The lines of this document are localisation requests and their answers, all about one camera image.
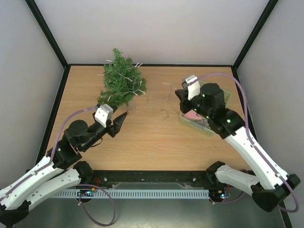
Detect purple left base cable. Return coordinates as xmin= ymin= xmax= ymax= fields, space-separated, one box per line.
xmin=77 ymin=184 xmax=117 ymax=226

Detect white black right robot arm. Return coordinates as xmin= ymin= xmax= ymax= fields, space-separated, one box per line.
xmin=175 ymin=83 xmax=300 ymax=212

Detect clear led string lights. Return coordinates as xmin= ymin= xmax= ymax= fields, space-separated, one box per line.
xmin=97 ymin=58 xmax=176 ymax=122

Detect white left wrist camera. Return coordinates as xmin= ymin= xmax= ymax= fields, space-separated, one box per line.
xmin=94 ymin=104 xmax=114 ymax=128

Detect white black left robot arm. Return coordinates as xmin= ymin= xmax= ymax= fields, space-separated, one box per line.
xmin=0 ymin=104 xmax=128 ymax=226

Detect black front mounting rail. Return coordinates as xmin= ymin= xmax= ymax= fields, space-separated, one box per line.
xmin=93 ymin=170 xmax=208 ymax=184

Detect green perforated plastic basket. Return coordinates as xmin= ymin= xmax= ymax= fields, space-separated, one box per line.
xmin=179 ymin=80 xmax=231 ymax=136

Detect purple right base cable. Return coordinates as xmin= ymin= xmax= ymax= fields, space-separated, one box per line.
xmin=211 ymin=169 xmax=250 ymax=206

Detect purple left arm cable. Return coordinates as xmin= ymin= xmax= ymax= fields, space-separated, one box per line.
xmin=0 ymin=106 xmax=98 ymax=198

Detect small green christmas tree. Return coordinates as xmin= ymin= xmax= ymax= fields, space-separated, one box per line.
xmin=96 ymin=48 xmax=148 ymax=112

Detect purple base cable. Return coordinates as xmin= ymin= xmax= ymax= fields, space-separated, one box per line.
xmin=211 ymin=169 xmax=250 ymax=206
xmin=77 ymin=184 xmax=117 ymax=226

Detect light blue slotted cable duct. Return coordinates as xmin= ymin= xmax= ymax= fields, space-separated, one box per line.
xmin=53 ymin=189 xmax=209 ymax=199

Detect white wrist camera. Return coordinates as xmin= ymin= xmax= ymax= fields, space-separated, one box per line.
xmin=94 ymin=104 xmax=114 ymax=128
xmin=182 ymin=75 xmax=200 ymax=100

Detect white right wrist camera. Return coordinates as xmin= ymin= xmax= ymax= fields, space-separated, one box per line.
xmin=182 ymin=75 xmax=200 ymax=100

